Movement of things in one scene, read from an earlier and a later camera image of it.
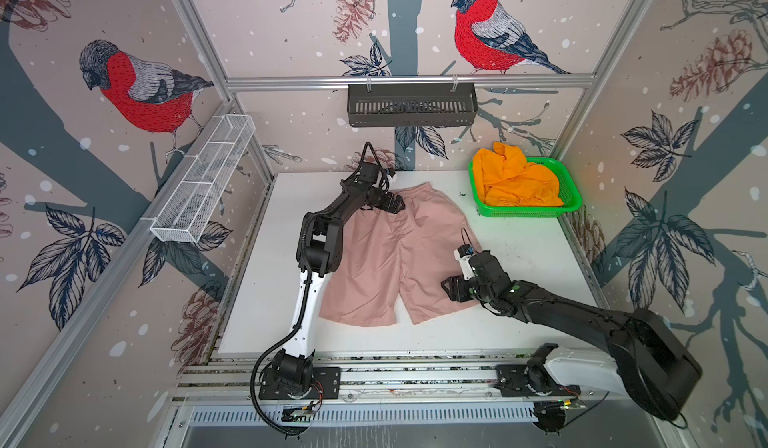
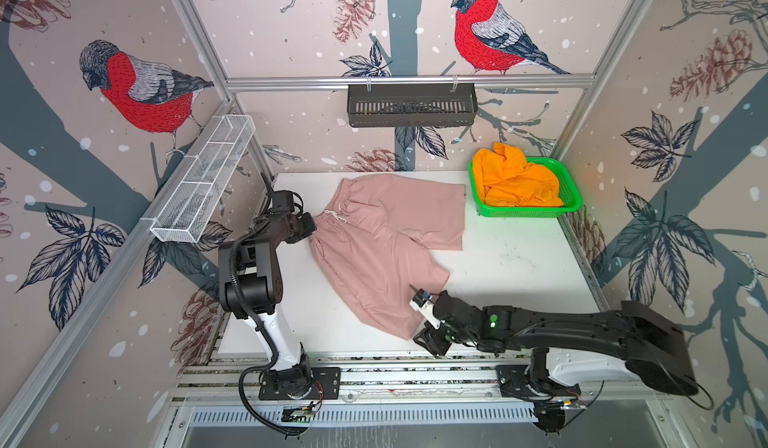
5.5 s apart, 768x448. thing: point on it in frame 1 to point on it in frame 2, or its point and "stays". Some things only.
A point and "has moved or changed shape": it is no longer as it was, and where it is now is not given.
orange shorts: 506,178 stays
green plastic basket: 570,195 stays
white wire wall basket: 190,205 stays
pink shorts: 394,262 has moved or changed shape
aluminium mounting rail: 367,380 stays
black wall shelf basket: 413,105 stays
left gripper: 394,208 to 309,226
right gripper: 455,282 to 429,338
